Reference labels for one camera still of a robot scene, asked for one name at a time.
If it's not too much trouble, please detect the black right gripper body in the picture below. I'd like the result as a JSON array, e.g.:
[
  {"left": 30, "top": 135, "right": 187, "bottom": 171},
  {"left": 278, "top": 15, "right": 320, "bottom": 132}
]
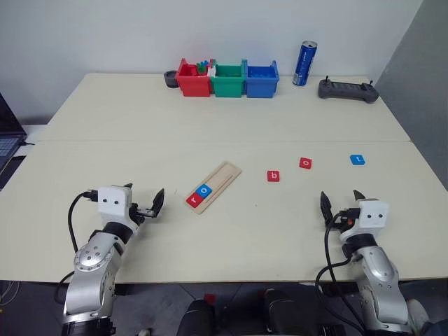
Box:
[{"left": 328, "top": 208, "right": 360, "bottom": 232}]

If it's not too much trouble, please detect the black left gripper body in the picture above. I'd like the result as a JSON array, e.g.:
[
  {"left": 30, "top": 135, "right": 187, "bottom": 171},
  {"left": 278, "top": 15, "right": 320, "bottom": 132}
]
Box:
[{"left": 127, "top": 202, "right": 158, "bottom": 227}]

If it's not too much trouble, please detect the wooden letter tray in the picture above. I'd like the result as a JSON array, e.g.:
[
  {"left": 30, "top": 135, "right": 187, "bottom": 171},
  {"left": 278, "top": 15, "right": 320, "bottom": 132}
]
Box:
[{"left": 185, "top": 160, "right": 243, "bottom": 215}]

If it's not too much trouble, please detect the grey remote controller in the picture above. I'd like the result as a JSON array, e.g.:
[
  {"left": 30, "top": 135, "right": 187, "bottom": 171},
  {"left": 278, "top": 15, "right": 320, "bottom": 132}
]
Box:
[{"left": 317, "top": 76, "right": 380, "bottom": 104}]

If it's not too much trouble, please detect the dark rounded shape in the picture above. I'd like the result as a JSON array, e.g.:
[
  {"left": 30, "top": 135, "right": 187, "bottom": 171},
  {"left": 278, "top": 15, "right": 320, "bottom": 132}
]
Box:
[
  {"left": 176, "top": 299, "right": 218, "bottom": 336},
  {"left": 262, "top": 287, "right": 318, "bottom": 336}
]

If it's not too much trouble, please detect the black round holder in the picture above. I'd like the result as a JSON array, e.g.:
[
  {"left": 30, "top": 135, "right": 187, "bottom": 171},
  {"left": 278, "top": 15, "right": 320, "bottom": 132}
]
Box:
[{"left": 163, "top": 70, "right": 180, "bottom": 90}]

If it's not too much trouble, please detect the red plastic bin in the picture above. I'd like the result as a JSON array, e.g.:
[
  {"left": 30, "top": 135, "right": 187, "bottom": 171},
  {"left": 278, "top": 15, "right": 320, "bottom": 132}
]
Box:
[{"left": 176, "top": 57, "right": 215, "bottom": 97}]

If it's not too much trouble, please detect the dark laptop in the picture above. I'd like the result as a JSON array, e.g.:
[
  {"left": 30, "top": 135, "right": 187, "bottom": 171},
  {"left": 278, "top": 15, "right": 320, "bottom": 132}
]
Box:
[{"left": 0, "top": 91, "right": 28, "bottom": 171}]

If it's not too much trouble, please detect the green plastic bin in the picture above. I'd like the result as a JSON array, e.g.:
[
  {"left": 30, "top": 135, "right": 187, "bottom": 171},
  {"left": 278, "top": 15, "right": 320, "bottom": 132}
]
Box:
[{"left": 209, "top": 59, "right": 248, "bottom": 98}]

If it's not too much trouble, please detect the blue plastic bin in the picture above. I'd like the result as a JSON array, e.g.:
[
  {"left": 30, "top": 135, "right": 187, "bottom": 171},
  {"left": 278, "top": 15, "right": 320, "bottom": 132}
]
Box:
[{"left": 244, "top": 59, "right": 280, "bottom": 99}]

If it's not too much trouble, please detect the blue drink can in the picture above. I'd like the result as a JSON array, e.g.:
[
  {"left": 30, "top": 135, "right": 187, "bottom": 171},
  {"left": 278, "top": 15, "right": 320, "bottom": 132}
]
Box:
[{"left": 292, "top": 40, "right": 319, "bottom": 87}]

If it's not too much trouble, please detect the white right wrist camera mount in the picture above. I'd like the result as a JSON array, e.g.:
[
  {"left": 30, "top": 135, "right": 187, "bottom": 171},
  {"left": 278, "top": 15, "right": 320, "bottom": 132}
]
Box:
[{"left": 338, "top": 197, "right": 390, "bottom": 242}]

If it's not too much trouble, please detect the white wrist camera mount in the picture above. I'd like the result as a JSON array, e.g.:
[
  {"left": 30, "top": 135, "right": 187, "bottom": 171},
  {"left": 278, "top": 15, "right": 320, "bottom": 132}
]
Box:
[
  {"left": 97, "top": 185, "right": 133, "bottom": 225},
  {"left": 338, "top": 197, "right": 390, "bottom": 242}
]

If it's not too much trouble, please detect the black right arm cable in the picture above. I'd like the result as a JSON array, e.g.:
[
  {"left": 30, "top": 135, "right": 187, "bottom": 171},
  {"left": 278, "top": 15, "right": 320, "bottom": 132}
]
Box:
[{"left": 314, "top": 209, "right": 367, "bottom": 336}]

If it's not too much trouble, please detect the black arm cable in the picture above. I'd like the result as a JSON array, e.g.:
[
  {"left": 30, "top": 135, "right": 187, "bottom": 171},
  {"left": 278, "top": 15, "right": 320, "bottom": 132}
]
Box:
[
  {"left": 314, "top": 209, "right": 367, "bottom": 336},
  {"left": 55, "top": 190, "right": 99, "bottom": 304}
]

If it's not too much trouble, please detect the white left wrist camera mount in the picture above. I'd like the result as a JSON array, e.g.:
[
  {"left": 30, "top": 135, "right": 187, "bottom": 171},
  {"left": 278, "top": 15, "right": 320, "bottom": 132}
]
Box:
[{"left": 97, "top": 185, "right": 133, "bottom": 225}]

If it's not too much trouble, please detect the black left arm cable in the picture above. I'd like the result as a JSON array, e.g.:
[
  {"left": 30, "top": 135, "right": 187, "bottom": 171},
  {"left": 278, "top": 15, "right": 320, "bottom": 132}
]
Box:
[{"left": 55, "top": 190, "right": 99, "bottom": 304}]

